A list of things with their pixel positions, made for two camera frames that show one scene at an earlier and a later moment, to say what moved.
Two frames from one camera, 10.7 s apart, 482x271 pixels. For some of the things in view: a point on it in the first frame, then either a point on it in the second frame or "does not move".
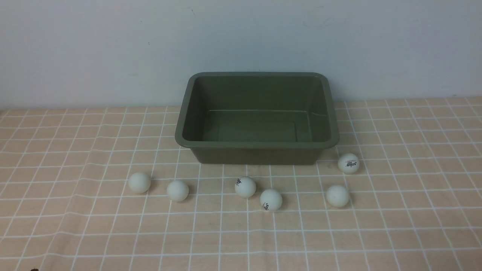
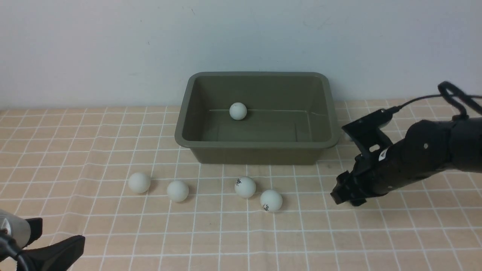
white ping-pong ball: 139,182 does not move
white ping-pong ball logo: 245,187 does not move
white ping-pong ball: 177,190 does not move
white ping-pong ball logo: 348,163 -> 238,111
